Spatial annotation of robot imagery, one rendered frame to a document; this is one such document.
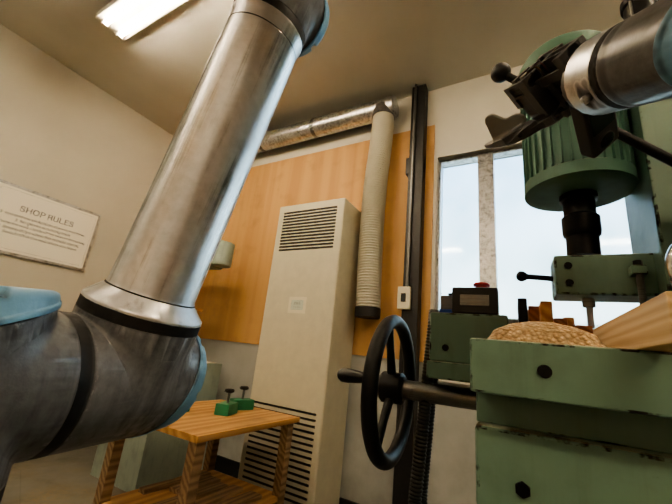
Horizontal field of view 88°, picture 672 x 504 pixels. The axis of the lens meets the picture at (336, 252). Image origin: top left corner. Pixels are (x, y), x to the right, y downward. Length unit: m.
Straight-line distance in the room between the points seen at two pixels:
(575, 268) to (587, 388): 0.31
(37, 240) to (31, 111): 0.89
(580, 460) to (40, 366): 0.55
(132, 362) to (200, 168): 0.24
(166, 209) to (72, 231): 2.74
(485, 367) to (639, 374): 0.14
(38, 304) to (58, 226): 2.77
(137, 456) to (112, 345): 2.10
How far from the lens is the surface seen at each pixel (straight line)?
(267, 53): 0.56
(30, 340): 0.42
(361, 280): 2.07
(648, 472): 0.52
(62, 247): 3.17
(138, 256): 0.48
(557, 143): 0.77
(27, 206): 3.13
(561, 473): 0.52
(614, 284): 0.72
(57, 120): 3.37
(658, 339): 0.40
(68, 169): 3.29
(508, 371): 0.45
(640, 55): 0.45
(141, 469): 2.54
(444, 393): 0.72
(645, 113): 0.81
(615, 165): 0.75
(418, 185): 2.28
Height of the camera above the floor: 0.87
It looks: 16 degrees up
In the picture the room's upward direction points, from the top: 6 degrees clockwise
